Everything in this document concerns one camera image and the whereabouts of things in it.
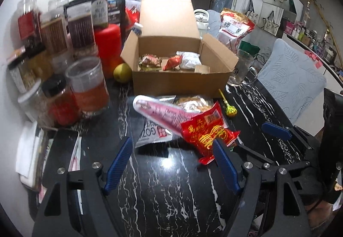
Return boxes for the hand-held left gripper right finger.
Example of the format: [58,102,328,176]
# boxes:
[212,138,313,237]

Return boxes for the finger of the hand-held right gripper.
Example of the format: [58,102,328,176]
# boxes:
[262,122,313,151]
[233,144,308,170]

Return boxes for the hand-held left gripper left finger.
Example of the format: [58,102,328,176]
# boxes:
[32,136,134,237]

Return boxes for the large red gold-print packet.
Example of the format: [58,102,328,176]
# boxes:
[181,101,241,165]

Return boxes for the yellow green lollipop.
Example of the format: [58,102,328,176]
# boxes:
[218,88,238,118]

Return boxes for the cardboard box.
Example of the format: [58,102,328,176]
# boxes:
[120,0,240,99]

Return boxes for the small red gold packet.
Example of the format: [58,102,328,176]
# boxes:
[138,54,163,68]

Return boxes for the small red orange packet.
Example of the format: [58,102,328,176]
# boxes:
[162,55,183,71]

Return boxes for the person's right forearm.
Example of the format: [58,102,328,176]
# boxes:
[305,199,338,230]

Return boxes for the black white snack packet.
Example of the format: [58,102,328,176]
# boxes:
[134,121,173,149]

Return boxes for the white pink paper slip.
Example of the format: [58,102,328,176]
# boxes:
[68,136,82,172]

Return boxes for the chair with pale blue cushion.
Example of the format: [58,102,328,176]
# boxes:
[256,38,327,127]

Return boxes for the black smartphone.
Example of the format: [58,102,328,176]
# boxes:
[40,129,80,190]

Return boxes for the glass mug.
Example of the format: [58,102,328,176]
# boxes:
[227,49,258,86]

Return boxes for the pink clips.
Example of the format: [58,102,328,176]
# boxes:
[304,49,323,69]

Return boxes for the black lid red spice jar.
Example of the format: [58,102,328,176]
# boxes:
[41,74,81,127]

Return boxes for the orange label clear jar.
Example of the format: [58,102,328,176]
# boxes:
[65,56,110,117]

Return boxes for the dark silver small packet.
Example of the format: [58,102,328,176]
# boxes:
[156,95,178,103]

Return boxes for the green bag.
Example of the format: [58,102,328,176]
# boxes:
[238,41,259,54]

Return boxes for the white tissues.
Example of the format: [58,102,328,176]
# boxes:
[15,121,41,187]

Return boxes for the yellow fruit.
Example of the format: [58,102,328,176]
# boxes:
[113,62,132,83]

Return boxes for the row of cosmetics bottles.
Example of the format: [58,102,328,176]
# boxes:
[284,20,343,66]

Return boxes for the clear jar of oats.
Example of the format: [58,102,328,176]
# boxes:
[17,84,54,125]

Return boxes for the red white nut bag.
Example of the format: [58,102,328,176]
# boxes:
[217,8,255,51]

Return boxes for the white tote bag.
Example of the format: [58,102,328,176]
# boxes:
[245,0,259,27]

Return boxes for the red canister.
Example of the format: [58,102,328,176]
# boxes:
[93,24,124,79]

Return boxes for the amber glass jar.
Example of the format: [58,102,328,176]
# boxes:
[29,50,53,80]

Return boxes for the white kettle bottle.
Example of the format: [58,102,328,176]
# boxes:
[193,9,210,30]

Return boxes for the short black lid jar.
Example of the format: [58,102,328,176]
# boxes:
[8,50,38,93]

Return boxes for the small white bottle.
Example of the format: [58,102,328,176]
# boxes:
[132,22,144,37]

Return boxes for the dark brown label jar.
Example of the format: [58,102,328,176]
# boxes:
[65,6,96,58]

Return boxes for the brown label plastic jar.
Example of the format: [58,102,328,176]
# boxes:
[40,9,69,56]

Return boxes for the red foil bag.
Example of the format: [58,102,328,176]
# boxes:
[124,0,143,32]

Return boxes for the black coffee bag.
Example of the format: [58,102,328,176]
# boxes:
[64,0,126,39]

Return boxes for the green label plastic jar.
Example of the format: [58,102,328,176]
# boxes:
[86,0,109,30]

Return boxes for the red label plastic jar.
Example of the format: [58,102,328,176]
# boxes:
[16,0,42,48]

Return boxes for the clear cap plastic jar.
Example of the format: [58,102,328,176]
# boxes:
[48,0,69,12]

